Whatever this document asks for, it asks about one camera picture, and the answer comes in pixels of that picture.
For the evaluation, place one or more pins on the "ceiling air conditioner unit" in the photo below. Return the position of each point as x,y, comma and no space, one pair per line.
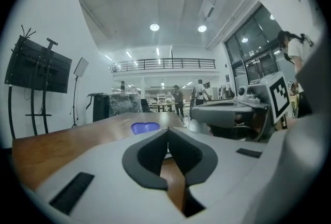
210,5

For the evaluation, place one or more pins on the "round ceiling light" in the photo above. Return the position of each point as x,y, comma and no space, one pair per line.
154,27
202,28

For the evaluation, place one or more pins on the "blue object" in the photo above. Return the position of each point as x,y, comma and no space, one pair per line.
144,127

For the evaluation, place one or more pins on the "plastic wrapped black pallet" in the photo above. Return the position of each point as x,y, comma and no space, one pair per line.
124,104

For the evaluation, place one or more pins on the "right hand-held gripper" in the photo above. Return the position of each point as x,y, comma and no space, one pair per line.
261,93

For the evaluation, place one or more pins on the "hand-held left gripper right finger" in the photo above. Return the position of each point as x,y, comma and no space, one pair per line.
232,163

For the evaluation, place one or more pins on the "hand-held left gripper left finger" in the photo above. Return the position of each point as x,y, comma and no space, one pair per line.
103,186

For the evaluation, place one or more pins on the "black television screen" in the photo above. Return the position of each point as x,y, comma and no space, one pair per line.
38,67

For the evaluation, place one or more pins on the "brown wooden table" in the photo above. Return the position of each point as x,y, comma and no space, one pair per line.
77,137

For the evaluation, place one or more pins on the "black balcony railing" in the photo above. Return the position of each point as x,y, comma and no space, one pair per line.
165,63

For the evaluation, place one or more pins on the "black television stand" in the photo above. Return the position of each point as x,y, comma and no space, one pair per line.
33,114

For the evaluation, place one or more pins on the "light panel on tripod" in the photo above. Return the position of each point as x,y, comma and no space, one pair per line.
80,66

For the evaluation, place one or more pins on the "black lectern desk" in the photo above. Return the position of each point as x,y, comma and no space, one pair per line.
99,106

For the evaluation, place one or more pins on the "black chair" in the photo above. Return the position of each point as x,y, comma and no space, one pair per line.
145,105

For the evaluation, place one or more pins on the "white shelving unit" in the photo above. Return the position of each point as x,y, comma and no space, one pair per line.
160,96

